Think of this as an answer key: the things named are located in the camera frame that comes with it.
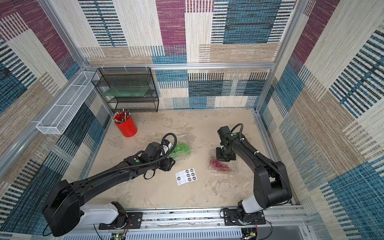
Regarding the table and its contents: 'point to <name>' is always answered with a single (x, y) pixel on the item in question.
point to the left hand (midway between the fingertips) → (172, 160)
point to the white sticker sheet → (186, 176)
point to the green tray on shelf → (126, 91)
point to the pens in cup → (121, 116)
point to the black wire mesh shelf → (126, 85)
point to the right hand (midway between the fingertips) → (224, 161)
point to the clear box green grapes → (181, 149)
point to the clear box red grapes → (217, 166)
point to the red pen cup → (125, 124)
